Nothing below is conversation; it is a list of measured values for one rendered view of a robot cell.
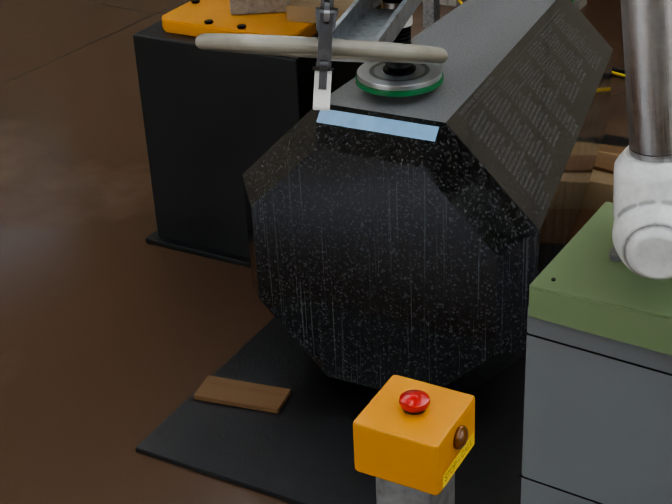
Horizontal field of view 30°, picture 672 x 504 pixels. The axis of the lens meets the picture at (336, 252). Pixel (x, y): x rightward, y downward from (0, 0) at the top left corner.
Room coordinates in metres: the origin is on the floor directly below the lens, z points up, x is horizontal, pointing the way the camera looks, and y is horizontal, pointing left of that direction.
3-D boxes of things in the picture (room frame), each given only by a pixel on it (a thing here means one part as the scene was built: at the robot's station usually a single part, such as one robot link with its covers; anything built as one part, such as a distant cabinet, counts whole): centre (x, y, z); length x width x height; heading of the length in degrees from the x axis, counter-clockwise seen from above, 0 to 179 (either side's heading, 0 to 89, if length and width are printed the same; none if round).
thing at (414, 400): (1.29, -0.09, 1.09); 0.04 x 0.04 x 0.02
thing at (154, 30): (3.90, 0.20, 0.37); 0.66 x 0.66 x 0.74; 60
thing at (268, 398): (2.83, 0.28, 0.02); 0.25 x 0.10 x 0.01; 70
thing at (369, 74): (2.95, -0.18, 0.89); 0.21 x 0.21 x 0.01
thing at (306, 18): (3.73, 0.01, 0.81); 0.20 x 0.10 x 0.05; 68
